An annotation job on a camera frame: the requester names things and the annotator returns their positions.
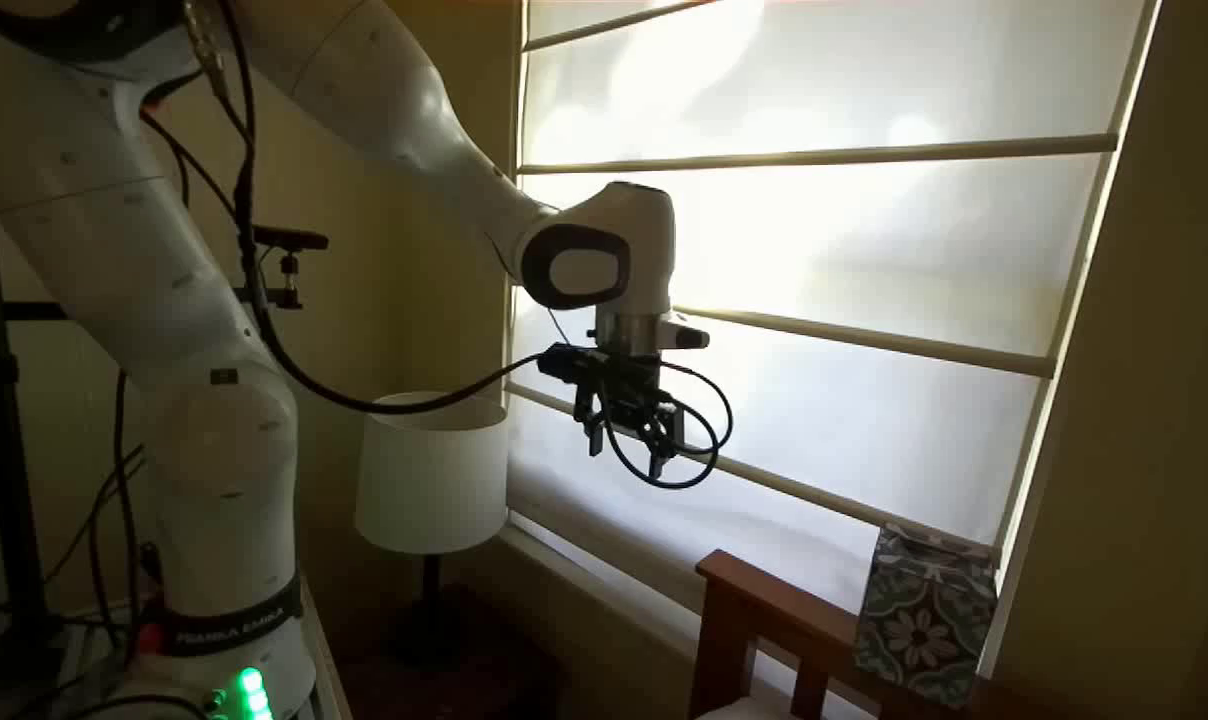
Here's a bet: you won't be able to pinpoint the white fabric window blind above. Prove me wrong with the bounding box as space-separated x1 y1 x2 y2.
502 0 1155 634

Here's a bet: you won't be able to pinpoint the patterned tissue box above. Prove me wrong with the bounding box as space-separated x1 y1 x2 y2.
847 520 1002 711

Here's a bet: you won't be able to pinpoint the black base cables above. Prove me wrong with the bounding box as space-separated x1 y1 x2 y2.
37 374 169 720

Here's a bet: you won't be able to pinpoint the dark wooden nightstand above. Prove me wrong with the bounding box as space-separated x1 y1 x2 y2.
329 586 558 720

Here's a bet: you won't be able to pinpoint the black camera stand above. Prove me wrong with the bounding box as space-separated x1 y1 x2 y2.
0 178 333 671

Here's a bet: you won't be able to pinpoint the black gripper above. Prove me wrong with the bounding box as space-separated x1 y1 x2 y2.
567 336 688 488

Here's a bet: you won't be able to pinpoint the white window frame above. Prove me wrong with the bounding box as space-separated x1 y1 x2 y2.
497 512 715 646

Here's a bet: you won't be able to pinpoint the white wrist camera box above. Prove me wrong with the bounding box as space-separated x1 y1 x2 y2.
657 316 715 355

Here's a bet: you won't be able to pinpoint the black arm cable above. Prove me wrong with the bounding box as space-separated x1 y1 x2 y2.
137 0 738 495

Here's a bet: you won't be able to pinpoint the white lamp shade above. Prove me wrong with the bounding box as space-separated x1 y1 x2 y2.
350 389 515 671

